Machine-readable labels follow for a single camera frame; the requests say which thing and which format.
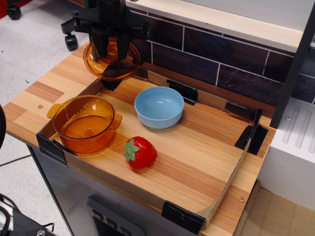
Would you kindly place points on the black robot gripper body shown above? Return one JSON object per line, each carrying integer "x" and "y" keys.
{"x": 110, "y": 18}

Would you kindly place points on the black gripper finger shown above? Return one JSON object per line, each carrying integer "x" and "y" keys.
{"x": 123, "y": 43}
{"x": 100, "y": 40}

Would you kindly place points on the orange transparent pot lid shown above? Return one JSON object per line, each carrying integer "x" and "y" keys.
{"x": 110, "y": 68}

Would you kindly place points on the orange transparent pot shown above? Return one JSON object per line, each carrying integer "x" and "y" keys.
{"x": 86, "y": 124}

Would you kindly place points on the black office chair base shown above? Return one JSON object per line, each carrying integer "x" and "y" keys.
{"x": 71, "y": 27}

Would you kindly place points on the light blue bowl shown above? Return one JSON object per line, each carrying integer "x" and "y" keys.
{"x": 159, "y": 107}

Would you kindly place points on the black caster wheel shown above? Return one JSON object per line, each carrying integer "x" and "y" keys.
{"x": 14, "y": 12}

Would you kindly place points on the red toy strawberry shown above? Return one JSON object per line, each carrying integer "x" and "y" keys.
{"x": 139, "y": 152}

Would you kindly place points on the cardboard fence with black tape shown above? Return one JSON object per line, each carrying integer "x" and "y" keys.
{"x": 199, "y": 184}

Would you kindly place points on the black oven control panel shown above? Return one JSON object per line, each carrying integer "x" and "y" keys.
{"x": 108, "y": 223}

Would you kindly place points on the white ribbed sink drainer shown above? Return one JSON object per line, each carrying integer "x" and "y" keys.
{"x": 296, "y": 131}

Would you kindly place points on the black vertical post right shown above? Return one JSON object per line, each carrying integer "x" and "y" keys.
{"x": 295, "y": 68}

